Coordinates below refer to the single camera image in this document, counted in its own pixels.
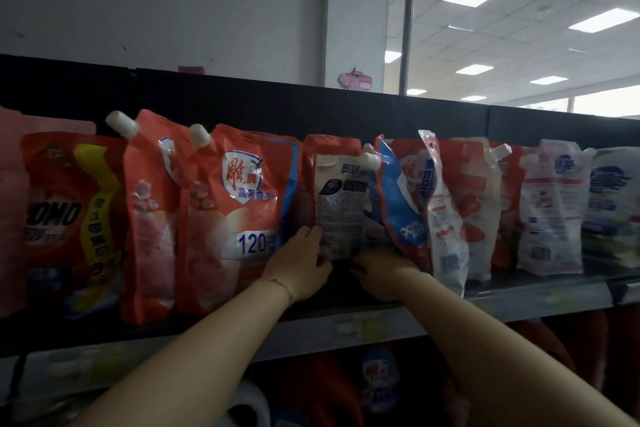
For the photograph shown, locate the person's left hand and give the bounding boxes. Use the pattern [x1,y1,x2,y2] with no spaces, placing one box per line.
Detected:
[259,225,333,304]

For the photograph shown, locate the person's right hand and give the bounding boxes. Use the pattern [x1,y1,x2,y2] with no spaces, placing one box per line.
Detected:
[349,246,422,304]

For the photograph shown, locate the blue Diao detergent pouch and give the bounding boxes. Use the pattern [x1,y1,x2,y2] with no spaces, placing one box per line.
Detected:
[373,135,432,270]
[282,139,303,222]

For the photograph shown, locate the white red Chaoneng pouch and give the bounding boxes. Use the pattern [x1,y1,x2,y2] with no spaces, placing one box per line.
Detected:
[439,136,512,282]

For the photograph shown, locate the dark metal shelf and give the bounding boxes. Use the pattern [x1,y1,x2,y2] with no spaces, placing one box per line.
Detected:
[0,53,640,427]

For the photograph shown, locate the group of Chaoneng floral pouches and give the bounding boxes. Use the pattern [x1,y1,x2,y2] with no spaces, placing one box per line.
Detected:
[517,139,640,276]

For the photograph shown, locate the orange OMO detergent pouches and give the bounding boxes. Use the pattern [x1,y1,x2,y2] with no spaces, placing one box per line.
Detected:
[19,131,127,318]

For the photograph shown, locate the person's left forearm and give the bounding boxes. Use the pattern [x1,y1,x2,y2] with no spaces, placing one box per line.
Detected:
[69,279,296,427]

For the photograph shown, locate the person's right forearm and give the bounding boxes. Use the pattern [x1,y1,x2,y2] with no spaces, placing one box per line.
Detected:
[395,271,639,427]

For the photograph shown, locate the row of coloured detergent jugs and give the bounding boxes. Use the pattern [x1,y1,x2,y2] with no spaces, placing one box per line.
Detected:
[269,306,640,427]

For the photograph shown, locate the white detergent jug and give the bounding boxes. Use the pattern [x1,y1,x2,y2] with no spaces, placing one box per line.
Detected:
[219,381,271,427]

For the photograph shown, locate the yellow price label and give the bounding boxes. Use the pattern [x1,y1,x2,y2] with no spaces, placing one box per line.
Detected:
[49,349,116,378]
[335,314,386,342]

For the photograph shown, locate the pink bagged item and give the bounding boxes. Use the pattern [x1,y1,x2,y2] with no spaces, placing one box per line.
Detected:
[337,67,373,91]

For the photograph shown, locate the grey vertical pole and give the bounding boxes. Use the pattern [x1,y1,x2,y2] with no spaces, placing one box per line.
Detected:
[398,0,420,96]

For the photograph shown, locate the thin chain bracelet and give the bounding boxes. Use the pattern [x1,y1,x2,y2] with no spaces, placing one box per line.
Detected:
[265,277,296,305]

